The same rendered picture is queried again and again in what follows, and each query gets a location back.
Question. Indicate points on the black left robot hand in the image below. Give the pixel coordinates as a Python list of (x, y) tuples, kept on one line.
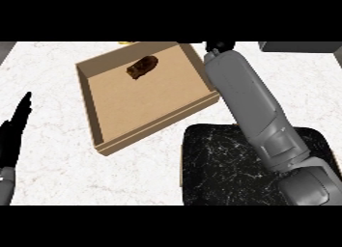
[(8, 141)]

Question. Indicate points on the brown cardboard box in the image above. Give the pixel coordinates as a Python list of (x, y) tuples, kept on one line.
[(145, 96)]

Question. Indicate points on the small yellow object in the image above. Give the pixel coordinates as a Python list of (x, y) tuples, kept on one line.
[(126, 42)]

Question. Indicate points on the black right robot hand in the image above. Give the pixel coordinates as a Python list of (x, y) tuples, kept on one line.
[(220, 45)]

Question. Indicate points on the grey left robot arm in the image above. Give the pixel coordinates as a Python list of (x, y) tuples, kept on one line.
[(0, 186)]

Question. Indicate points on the dark grey appliance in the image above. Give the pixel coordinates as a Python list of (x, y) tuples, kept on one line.
[(303, 46)]

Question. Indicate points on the dark brown sweet potato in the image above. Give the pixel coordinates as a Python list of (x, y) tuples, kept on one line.
[(142, 67)]

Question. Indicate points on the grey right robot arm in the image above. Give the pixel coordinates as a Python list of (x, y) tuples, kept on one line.
[(265, 122)]

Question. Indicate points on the black marble tray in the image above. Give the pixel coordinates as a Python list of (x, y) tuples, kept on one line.
[(226, 167)]

